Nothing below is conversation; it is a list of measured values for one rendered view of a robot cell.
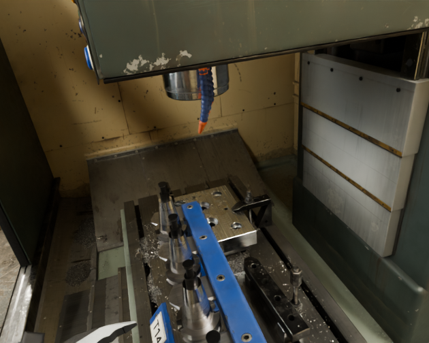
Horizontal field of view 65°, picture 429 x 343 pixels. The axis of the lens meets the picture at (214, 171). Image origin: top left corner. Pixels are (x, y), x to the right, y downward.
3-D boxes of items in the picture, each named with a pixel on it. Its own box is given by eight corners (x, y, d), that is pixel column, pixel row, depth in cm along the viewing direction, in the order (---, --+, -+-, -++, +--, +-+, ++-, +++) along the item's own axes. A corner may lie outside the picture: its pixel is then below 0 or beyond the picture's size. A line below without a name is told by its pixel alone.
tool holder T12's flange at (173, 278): (203, 285, 56) (201, 274, 55) (167, 292, 56) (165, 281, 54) (199, 258, 62) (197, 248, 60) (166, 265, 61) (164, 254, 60)
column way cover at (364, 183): (380, 262, 96) (415, 83, 71) (297, 184, 136) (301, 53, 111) (395, 257, 97) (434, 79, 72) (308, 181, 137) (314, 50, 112)
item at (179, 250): (196, 271, 56) (191, 239, 52) (169, 276, 55) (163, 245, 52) (193, 253, 59) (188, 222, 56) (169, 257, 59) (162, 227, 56)
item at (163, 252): (161, 266, 60) (160, 263, 59) (156, 247, 64) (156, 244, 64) (199, 255, 61) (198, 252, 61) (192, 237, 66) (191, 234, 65)
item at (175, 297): (172, 315, 50) (171, 312, 50) (166, 289, 55) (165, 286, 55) (216, 301, 52) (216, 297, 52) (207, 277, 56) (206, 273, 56)
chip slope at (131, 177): (97, 279, 139) (79, 230, 127) (98, 198, 196) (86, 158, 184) (290, 224, 158) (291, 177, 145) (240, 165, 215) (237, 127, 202)
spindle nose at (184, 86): (242, 91, 79) (238, 37, 73) (178, 106, 73) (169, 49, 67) (213, 79, 92) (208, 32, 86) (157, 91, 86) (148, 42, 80)
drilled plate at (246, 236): (183, 265, 97) (181, 252, 95) (167, 211, 122) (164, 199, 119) (257, 243, 102) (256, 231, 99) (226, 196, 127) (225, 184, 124)
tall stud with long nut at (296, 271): (293, 309, 85) (293, 273, 79) (287, 301, 87) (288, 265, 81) (302, 307, 85) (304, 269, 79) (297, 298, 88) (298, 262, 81)
